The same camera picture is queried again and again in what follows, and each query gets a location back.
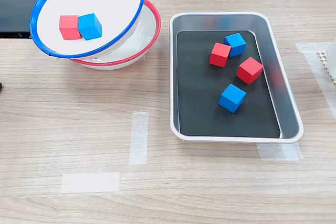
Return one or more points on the red cube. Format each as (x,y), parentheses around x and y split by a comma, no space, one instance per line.
(68,27)
(249,70)
(220,54)

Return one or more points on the blue cube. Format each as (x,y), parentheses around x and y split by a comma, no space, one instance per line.
(90,26)
(232,98)
(237,45)

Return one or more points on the white plate red rim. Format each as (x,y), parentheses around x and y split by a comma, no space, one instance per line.
(147,32)

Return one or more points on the black mat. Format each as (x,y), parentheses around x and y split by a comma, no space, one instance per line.
(199,98)

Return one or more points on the black flat device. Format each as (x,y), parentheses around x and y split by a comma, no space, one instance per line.
(15,6)

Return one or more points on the steel tray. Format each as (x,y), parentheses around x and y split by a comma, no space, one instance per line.
(278,77)

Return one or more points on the white tape strip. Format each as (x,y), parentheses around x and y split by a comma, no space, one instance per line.
(138,140)
(90,182)
(275,151)

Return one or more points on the wide white tape patch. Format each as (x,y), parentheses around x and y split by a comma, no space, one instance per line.
(309,51)

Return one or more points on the small black object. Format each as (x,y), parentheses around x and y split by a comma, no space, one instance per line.
(1,87)

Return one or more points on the pale perforated plate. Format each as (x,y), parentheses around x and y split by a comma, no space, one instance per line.
(322,57)

